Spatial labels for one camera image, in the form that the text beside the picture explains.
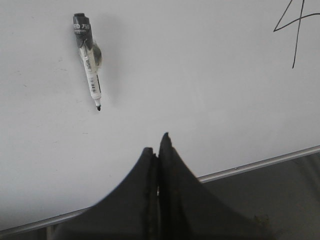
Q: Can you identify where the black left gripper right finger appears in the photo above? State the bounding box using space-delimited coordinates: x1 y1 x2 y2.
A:
158 133 272 240

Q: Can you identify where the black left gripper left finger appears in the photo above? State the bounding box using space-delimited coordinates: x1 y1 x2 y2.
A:
53 147 158 240

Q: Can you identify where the white whiteboard marker black cap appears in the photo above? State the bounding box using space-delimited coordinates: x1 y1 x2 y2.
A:
73 13 102 111

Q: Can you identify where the white whiteboard with aluminium frame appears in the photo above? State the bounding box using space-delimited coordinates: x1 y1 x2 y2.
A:
0 0 320 235

